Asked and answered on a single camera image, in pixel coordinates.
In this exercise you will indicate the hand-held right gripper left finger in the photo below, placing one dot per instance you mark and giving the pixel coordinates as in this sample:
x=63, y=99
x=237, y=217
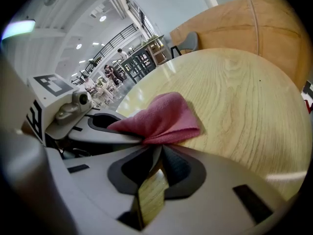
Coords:
x=93, y=187

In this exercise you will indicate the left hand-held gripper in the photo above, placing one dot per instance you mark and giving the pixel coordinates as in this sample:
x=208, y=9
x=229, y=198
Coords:
x=46, y=101

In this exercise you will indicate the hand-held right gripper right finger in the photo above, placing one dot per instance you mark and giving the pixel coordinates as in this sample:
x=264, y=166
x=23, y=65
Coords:
x=220, y=180

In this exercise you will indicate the pink cloth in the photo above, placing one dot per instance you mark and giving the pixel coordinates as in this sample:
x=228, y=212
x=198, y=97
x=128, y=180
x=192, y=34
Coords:
x=166, y=116

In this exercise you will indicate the dark wooden dining table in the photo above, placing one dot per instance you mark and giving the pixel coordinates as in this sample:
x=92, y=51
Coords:
x=139, y=67

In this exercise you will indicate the round light wooden table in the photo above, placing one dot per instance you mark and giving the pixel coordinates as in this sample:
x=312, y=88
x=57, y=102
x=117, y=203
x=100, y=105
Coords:
x=244, y=106

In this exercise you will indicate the black balcony railing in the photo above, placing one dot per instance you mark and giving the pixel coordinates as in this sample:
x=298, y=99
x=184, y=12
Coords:
x=115, y=40

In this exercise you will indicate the light wooden plant shelf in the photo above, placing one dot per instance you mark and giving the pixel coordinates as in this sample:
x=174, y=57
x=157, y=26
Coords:
x=156, y=48

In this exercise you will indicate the tall dark-framed window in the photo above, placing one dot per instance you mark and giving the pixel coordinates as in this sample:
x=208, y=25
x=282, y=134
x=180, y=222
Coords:
x=144, y=21

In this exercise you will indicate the grey chair with black legs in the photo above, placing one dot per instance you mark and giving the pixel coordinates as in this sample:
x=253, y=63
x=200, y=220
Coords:
x=190, y=40

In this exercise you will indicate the large orange wooden panel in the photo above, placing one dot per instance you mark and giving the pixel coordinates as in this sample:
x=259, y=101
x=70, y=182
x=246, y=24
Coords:
x=244, y=26

